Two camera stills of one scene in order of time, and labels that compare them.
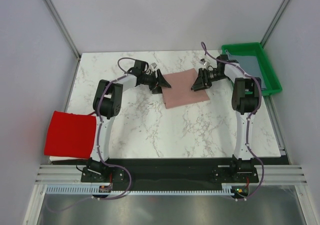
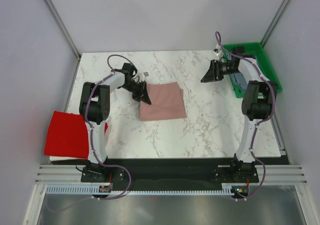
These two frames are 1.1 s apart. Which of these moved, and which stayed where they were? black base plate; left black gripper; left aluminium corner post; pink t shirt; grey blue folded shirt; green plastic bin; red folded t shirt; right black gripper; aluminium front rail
Moved: left black gripper; right black gripper; pink t shirt
Stayed: green plastic bin; red folded t shirt; grey blue folded shirt; aluminium front rail; left aluminium corner post; black base plate
